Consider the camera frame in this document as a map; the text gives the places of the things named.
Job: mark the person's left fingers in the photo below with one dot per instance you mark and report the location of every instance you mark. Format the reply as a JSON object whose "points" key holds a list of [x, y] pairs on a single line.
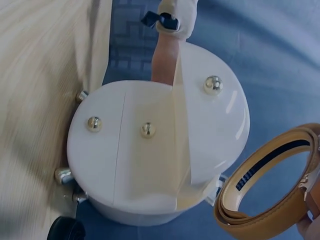
{"points": [[165, 60]]}

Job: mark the person's right hand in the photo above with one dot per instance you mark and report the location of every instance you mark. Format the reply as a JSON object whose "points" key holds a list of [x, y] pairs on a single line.
{"points": [[310, 225]]}

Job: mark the black round object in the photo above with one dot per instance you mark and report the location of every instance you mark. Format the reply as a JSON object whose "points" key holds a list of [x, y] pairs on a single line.
{"points": [[66, 230]]}

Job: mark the tan leather belt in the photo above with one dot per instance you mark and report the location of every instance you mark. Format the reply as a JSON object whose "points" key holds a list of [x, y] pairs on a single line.
{"points": [[252, 220]]}

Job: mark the person's right fingers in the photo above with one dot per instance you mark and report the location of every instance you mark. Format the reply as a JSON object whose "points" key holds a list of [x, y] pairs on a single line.
{"points": [[308, 226]]}

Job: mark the person's left hand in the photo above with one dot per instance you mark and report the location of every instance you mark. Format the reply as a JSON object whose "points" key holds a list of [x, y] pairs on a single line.
{"points": [[165, 57]]}

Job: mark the white round box gold knobs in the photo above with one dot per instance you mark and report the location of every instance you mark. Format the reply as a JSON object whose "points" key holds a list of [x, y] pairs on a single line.
{"points": [[150, 162]]}

